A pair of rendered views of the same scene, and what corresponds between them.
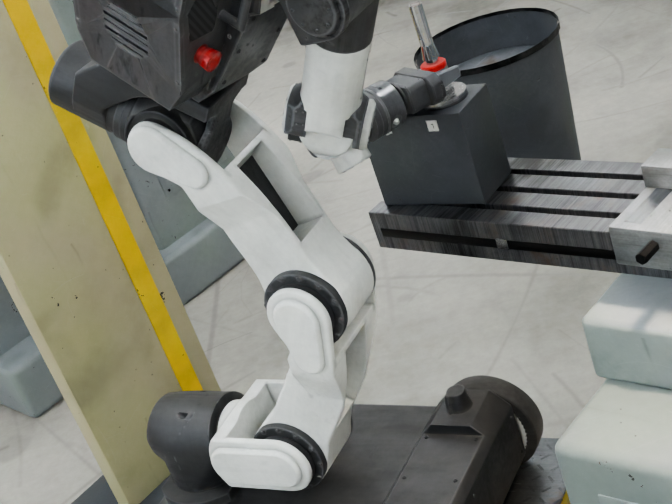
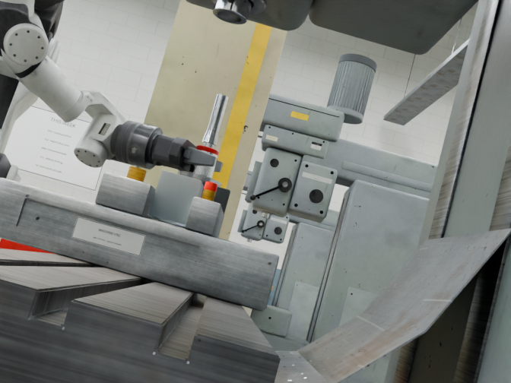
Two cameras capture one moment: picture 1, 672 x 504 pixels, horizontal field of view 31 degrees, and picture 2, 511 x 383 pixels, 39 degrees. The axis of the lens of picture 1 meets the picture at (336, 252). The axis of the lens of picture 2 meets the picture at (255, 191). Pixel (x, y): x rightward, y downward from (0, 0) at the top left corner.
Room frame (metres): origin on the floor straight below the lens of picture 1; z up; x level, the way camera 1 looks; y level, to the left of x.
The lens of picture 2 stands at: (1.04, -1.28, 0.96)
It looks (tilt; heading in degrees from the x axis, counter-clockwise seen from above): 7 degrees up; 40
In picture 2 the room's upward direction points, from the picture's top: 16 degrees clockwise
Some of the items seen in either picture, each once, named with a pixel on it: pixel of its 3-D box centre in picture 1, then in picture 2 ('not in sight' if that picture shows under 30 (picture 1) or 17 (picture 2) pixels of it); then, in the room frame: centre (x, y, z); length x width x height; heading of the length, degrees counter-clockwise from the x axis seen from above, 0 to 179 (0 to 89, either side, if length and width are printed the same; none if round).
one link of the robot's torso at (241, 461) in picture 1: (281, 433); not in sight; (1.87, 0.21, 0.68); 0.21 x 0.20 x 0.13; 55
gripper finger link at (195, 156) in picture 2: (447, 78); (199, 157); (2.02, -0.29, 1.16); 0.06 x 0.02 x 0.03; 117
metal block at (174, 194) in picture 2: not in sight; (177, 200); (1.69, -0.61, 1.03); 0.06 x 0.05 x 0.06; 39
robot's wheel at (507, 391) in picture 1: (490, 422); not in sight; (1.93, -0.17, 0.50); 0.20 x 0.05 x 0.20; 55
